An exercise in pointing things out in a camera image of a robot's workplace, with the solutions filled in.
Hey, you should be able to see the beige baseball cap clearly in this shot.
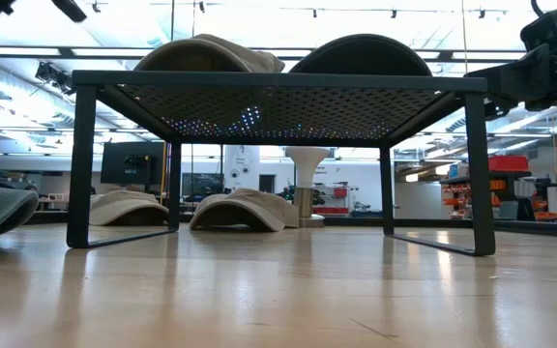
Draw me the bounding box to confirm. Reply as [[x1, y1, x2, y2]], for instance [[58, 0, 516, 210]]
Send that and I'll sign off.
[[189, 187, 301, 233], [132, 32, 287, 73], [88, 188, 170, 227]]

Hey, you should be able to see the red storage bin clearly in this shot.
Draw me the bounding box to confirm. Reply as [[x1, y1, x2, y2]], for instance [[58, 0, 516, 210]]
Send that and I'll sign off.
[[488, 155, 530, 173]]

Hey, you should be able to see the shelf with orange bins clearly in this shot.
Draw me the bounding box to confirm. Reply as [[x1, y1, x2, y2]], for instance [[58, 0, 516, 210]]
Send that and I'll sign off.
[[440, 168, 534, 222]]

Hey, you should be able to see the low red crate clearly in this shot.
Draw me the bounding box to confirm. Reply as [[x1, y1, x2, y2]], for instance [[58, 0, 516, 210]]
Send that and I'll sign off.
[[312, 206, 350, 217]]

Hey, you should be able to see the black perforated metal stand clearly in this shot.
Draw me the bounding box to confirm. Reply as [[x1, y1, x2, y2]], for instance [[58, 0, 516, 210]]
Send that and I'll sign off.
[[66, 70, 496, 257]]

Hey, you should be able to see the white pillar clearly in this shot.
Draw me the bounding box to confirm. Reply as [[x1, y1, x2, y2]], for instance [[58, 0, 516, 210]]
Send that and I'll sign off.
[[223, 144, 260, 191]]

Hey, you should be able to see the dark display screen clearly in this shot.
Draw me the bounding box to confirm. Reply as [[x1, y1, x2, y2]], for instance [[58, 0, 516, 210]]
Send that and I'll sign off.
[[181, 172, 225, 197]]

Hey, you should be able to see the yellow pole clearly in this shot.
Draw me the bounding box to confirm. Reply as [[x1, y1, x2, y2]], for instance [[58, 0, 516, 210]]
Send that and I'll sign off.
[[161, 141, 169, 214]]

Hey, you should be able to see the black monitor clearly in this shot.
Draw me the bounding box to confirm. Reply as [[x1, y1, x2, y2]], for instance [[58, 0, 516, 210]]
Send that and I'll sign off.
[[100, 141, 166, 186]]

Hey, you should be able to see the black ceiling fixture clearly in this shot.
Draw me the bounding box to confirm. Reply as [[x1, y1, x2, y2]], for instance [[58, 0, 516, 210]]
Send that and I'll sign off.
[[34, 60, 77, 97]]

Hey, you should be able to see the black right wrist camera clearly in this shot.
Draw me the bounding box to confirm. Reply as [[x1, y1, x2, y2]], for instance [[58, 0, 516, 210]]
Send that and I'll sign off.
[[519, 7, 557, 47]]

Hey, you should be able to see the black aluminium table frame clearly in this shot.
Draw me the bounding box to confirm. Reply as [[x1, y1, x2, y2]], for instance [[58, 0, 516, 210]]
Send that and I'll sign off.
[[0, 210, 557, 239]]

